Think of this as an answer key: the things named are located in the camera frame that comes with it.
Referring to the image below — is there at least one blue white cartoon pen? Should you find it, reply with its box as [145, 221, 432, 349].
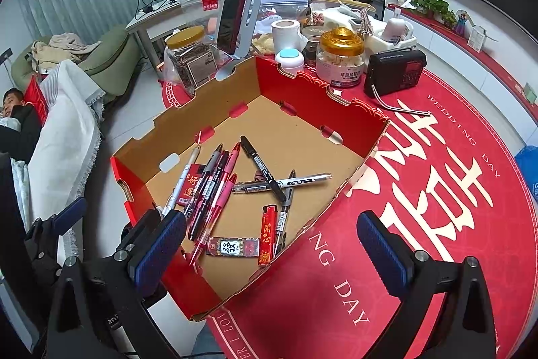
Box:
[161, 144, 201, 217]

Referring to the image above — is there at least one patterned red lighter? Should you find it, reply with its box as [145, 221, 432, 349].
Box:
[205, 237, 260, 258]

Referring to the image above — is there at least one black marker pen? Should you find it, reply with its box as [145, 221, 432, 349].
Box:
[188, 150, 229, 242]

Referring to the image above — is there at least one silver K-2020 pen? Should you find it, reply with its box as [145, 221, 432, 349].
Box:
[233, 173, 332, 194]

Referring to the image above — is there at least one red gold lighter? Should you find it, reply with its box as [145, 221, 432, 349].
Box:
[258, 204, 278, 267]

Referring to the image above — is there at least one black cap white pen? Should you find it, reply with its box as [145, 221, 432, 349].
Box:
[240, 136, 286, 203]

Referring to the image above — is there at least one grey silver pen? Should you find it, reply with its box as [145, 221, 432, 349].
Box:
[274, 186, 294, 257]

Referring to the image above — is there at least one grey black gel pen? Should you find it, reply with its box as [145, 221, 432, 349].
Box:
[183, 143, 223, 220]

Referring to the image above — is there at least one red lead refill box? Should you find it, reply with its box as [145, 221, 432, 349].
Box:
[177, 163, 205, 207]

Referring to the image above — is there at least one pink red gel pen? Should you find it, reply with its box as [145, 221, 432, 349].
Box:
[210, 142, 241, 209]

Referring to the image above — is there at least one white cloth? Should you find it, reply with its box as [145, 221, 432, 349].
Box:
[25, 58, 106, 259]

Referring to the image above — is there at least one sleeping person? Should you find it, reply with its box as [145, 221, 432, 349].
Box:
[0, 88, 42, 164]

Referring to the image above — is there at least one red round wedding mat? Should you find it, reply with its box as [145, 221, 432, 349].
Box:
[163, 62, 537, 358]

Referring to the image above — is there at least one green sofa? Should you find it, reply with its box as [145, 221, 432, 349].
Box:
[10, 24, 143, 103]

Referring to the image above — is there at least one blue plastic bag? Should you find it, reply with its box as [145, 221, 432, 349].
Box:
[515, 146, 538, 201]

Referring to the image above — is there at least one red cardboard fruit box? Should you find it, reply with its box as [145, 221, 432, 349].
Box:
[109, 55, 391, 322]

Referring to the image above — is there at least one yellow lid snack jar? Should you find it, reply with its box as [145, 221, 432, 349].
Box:
[162, 26, 217, 98]

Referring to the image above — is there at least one white side table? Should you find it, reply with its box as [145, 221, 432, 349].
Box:
[125, 0, 223, 68]

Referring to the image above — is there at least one grey phone stand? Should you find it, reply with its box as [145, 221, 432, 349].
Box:
[215, 0, 261, 82]

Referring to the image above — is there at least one black portable radio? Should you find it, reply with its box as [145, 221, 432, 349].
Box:
[364, 48, 427, 98]

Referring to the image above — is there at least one white blue cap bottle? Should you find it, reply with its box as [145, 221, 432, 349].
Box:
[275, 47, 305, 76]

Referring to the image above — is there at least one red smartphone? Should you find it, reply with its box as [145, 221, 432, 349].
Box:
[216, 0, 245, 55]

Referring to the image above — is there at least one white paper roll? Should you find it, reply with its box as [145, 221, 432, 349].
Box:
[271, 19, 303, 54]

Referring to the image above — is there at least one gold lid glass jar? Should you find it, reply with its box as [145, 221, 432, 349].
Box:
[315, 26, 365, 88]

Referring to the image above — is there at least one green potted plant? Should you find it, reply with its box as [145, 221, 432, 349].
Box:
[409, 0, 457, 29]

